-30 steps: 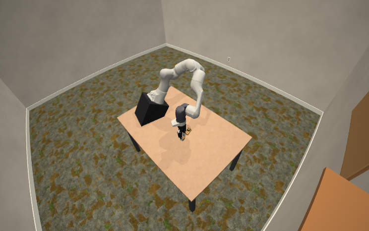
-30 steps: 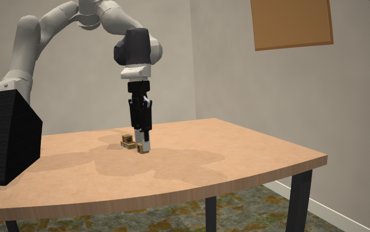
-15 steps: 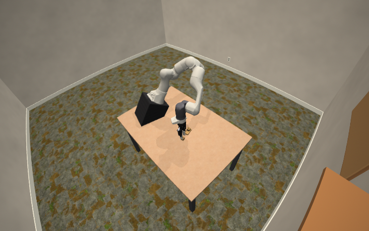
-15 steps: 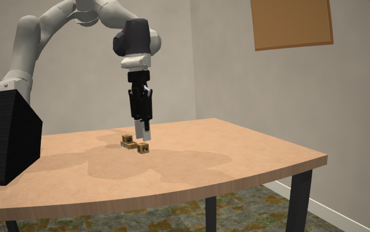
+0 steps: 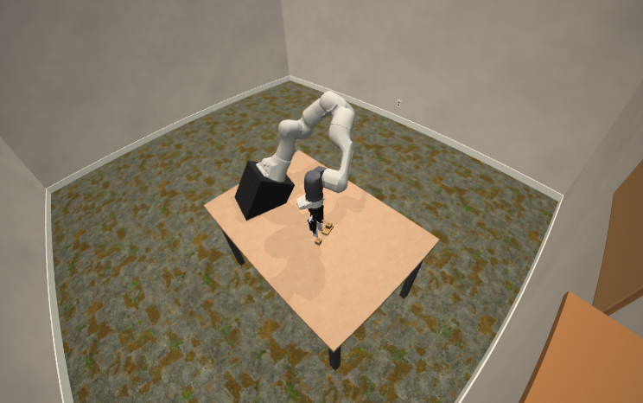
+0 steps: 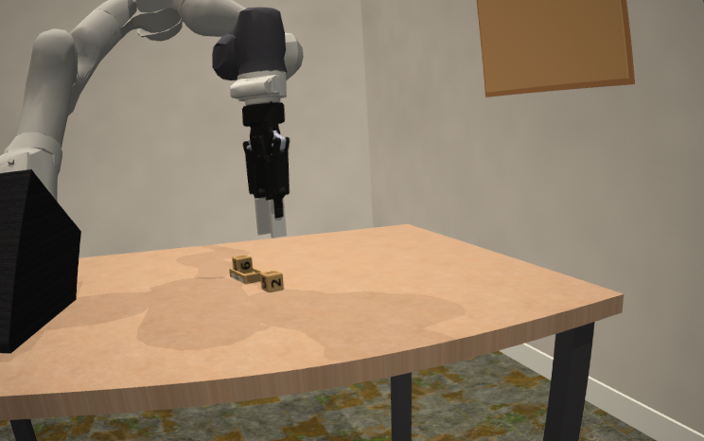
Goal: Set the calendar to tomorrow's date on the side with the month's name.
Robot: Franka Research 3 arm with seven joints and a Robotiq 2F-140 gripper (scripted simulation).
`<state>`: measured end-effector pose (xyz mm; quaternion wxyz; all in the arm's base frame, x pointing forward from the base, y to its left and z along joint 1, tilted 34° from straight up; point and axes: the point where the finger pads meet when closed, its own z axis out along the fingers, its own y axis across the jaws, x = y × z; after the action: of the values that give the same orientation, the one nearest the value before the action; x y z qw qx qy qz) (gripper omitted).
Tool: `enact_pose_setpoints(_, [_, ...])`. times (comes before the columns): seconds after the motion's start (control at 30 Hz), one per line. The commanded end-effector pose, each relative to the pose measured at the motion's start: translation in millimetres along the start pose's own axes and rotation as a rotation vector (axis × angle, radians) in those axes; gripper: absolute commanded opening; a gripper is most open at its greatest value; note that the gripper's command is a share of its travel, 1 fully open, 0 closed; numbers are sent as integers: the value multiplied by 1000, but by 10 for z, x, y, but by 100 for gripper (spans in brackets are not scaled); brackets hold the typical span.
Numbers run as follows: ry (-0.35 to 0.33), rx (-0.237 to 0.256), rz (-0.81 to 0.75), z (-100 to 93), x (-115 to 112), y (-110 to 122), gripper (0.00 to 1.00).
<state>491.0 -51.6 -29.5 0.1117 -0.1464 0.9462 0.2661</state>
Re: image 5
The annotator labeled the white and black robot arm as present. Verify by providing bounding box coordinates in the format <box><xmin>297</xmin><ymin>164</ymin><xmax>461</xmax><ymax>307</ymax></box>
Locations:
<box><xmin>256</xmin><ymin>91</ymin><xmax>354</xmax><ymax>210</ymax></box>

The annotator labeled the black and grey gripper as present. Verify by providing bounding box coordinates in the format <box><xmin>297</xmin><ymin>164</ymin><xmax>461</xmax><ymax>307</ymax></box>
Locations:
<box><xmin>308</xmin><ymin>205</ymin><xmax>324</xmax><ymax>238</ymax></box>

